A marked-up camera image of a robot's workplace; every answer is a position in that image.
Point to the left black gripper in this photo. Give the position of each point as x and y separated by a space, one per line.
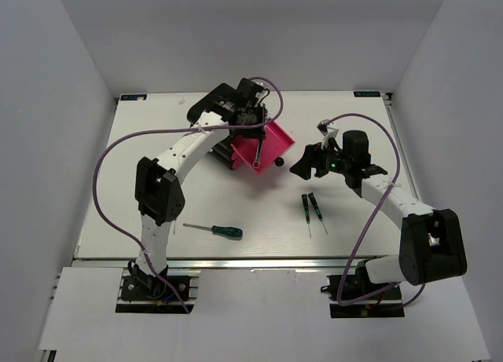
258 132

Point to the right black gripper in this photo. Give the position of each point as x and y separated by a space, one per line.
313 157

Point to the pink top drawer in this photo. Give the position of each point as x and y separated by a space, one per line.
276 143

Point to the silver combination wrench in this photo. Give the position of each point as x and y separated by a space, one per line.
258 153

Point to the black drawer cabinet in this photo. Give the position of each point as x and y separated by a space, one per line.
209 112

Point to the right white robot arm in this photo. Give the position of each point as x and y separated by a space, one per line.
431 246

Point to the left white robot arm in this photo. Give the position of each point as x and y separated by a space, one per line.
158 185

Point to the blue label sticker right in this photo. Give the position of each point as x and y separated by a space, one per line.
365 94

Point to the blue label sticker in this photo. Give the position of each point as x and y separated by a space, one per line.
133 97
365 94

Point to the blue label sticker left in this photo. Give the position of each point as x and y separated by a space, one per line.
133 97

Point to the white foreground board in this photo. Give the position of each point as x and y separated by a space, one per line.
244 315

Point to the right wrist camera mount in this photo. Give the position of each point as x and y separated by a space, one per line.
328 131

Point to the large green handled screwdriver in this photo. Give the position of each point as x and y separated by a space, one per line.
228 232

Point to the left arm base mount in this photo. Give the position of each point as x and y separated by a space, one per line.
141 293

